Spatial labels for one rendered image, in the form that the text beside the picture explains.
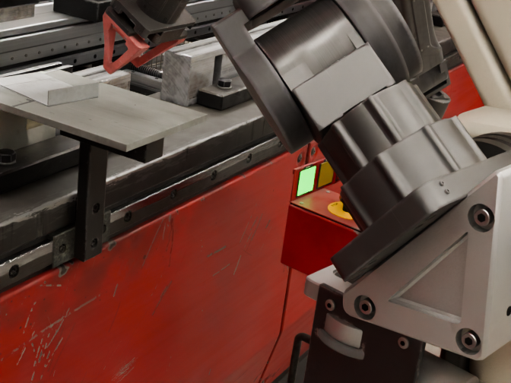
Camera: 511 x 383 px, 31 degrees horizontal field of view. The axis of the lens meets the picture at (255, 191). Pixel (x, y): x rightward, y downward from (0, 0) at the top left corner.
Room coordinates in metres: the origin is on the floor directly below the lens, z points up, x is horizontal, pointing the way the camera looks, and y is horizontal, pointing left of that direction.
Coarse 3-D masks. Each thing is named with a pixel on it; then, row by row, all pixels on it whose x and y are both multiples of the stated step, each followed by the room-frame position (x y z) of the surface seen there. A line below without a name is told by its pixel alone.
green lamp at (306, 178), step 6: (312, 168) 1.50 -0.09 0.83; (300, 174) 1.47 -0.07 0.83; (306, 174) 1.49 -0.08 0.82; (312, 174) 1.50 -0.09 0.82; (300, 180) 1.48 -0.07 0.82; (306, 180) 1.49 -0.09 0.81; (312, 180) 1.51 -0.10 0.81; (300, 186) 1.48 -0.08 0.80; (306, 186) 1.49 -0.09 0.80; (312, 186) 1.51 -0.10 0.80; (300, 192) 1.48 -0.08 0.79
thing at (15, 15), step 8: (0, 0) 1.23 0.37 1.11; (8, 0) 1.24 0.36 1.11; (16, 0) 1.25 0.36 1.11; (24, 0) 1.27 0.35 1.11; (32, 0) 1.28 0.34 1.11; (0, 8) 1.23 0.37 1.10; (8, 8) 1.25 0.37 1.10; (16, 8) 1.27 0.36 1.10; (24, 8) 1.28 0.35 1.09; (32, 8) 1.29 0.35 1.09; (0, 16) 1.24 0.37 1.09; (8, 16) 1.25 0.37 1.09; (16, 16) 1.27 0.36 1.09; (24, 16) 1.28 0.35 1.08; (32, 16) 1.29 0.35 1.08
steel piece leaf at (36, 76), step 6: (36, 72) 1.29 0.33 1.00; (0, 78) 1.24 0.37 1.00; (6, 78) 1.24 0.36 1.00; (12, 78) 1.24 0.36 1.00; (18, 78) 1.25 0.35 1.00; (24, 78) 1.25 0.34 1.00; (30, 78) 1.26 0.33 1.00; (36, 78) 1.26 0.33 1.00; (42, 78) 1.26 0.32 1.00; (48, 78) 1.27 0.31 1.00; (0, 84) 1.21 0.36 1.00; (6, 84) 1.21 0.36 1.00; (12, 84) 1.22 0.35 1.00
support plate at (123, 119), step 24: (0, 96) 1.17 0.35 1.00; (120, 96) 1.23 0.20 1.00; (144, 96) 1.25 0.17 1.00; (48, 120) 1.10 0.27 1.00; (72, 120) 1.11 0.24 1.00; (96, 120) 1.12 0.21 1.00; (120, 120) 1.13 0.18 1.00; (144, 120) 1.14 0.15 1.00; (168, 120) 1.16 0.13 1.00; (192, 120) 1.17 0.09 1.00; (120, 144) 1.05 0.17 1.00; (144, 144) 1.08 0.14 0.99
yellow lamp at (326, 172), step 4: (324, 164) 1.53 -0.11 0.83; (328, 164) 1.55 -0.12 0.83; (320, 168) 1.53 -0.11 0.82; (324, 168) 1.53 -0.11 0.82; (328, 168) 1.55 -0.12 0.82; (320, 172) 1.53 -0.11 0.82; (324, 172) 1.54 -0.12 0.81; (328, 172) 1.55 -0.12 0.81; (332, 172) 1.56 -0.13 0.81; (320, 176) 1.53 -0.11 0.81; (324, 176) 1.54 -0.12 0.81; (328, 176) 1.55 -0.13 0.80; (320, 180) 1.53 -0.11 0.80; (324, 180) 1.54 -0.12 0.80; (328, 180) 1.55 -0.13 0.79; (320, 184) 1.53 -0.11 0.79; (324, 184) 1.54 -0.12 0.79
